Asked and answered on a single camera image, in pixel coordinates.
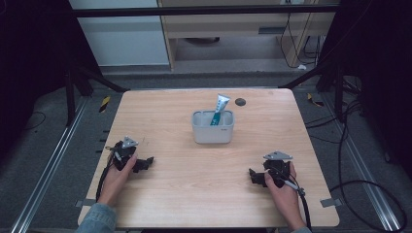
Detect hand-held gripper black cable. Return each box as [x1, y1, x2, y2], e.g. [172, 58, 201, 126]
[95, 156, 117, 204]
[271, 165, 313, 231]

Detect aluminium floor rail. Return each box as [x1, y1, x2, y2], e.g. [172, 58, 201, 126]
[324, 92, 403, 233]
[10, 96, 89, 233]

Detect yellow and black tape strip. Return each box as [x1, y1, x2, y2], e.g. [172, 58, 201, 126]
[98, 95, 112, 114]

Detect person's left hand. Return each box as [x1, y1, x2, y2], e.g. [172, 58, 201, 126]
[97, 153, 139, 206]

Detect black metal stand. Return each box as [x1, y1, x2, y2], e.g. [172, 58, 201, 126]
[63, 59, 130, 128]
[277, 59, 346, 121]

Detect light wooden desk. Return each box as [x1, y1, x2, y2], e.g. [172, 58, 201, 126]
[156, 0, 338, 71]

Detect black hanging desk cables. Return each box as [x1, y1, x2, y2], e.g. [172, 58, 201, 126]
[279, 12, 322, 70]

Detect grey tape piece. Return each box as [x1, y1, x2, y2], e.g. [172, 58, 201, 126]
[74, 198, 98, 209]
[319, 197, 344, 209]

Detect left hand-held gripper black cable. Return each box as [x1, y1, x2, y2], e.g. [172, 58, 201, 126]
[95, 156, 117, 204]

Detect yellow tape scrap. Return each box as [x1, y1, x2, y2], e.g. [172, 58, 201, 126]
[306, 92, 326, 108]

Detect white and teal toothpaste tube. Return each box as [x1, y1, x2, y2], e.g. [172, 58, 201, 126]
[209, 93, 231, 127]

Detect person's right hand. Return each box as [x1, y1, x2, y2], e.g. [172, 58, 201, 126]
[263, 161, 299, 214]

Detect white cabinet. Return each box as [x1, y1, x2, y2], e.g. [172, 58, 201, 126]
[69, 0, 171, 68]

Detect grey plastic container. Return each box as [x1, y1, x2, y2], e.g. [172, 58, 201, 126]
[190, 109, 235, 145]

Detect thin black floor cable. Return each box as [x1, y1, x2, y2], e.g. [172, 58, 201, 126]
[22, 111, 47, 132]

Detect black horizontal frame bar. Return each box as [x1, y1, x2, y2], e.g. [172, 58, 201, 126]
[72, 5, 340, 18]

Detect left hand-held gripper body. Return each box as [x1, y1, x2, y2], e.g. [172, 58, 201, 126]
[105, 135, 140, 172]

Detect right hand-held gripper black cable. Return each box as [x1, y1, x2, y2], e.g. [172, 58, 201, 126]
[271, 165, 313, 231]

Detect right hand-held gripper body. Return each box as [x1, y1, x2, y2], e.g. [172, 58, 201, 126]
[262, 150, 294, 189]

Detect long black floor cable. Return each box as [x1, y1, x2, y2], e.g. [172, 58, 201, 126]
[328, 96, 408, 233]

